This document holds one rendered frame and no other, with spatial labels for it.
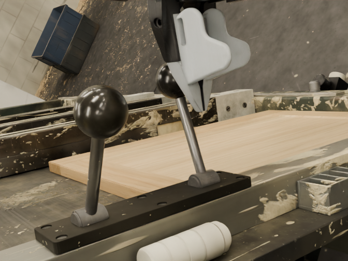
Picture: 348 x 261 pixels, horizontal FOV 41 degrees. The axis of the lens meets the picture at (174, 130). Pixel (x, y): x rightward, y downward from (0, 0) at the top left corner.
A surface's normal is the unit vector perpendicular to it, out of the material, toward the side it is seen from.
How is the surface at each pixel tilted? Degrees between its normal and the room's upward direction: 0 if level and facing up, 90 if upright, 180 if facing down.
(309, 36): 0
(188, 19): 41
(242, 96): 90
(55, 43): 90
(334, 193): 89
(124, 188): 33
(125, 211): 57
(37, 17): 90
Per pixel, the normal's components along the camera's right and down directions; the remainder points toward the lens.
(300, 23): -0.75, -0.38
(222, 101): 0.57, 0.05
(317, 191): -0.82, 0.15
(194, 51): -0.56, 0.25
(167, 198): -0.13, -0.98
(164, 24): 0.83, 0.21
